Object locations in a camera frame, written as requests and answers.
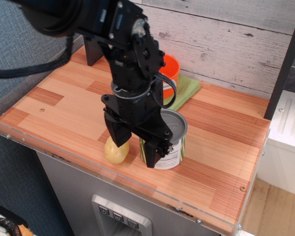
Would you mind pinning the dark grey left post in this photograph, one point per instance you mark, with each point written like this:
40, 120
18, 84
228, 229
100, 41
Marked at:
93, 50

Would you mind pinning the dark grey right post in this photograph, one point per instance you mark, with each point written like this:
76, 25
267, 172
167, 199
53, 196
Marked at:
281, 80

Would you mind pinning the clear acrylic guard rail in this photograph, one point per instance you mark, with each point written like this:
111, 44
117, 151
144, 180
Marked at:
62, 116

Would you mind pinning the green cloth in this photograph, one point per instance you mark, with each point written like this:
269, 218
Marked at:
186, 88

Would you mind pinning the orange toy pot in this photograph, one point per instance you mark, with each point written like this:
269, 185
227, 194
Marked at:
170, 70

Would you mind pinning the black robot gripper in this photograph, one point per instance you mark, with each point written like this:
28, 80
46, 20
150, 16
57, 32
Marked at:
142, 117

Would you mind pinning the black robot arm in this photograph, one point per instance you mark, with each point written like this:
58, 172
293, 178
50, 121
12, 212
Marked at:
122, 33

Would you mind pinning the toy corn can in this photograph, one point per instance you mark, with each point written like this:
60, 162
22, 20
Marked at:
178, 125

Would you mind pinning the silver toy fridge cabinet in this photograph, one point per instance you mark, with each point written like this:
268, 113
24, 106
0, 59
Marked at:
95, 207

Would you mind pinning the white toy sink unit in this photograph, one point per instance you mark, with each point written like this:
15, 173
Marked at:
277, 162

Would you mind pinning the yellow toy potato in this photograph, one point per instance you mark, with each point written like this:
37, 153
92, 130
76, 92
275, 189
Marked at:
115, 154

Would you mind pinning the black orange bag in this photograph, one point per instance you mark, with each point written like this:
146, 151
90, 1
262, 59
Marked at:
12, 224

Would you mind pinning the dark grey post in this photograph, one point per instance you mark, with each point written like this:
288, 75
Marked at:
281, 80
93, 50

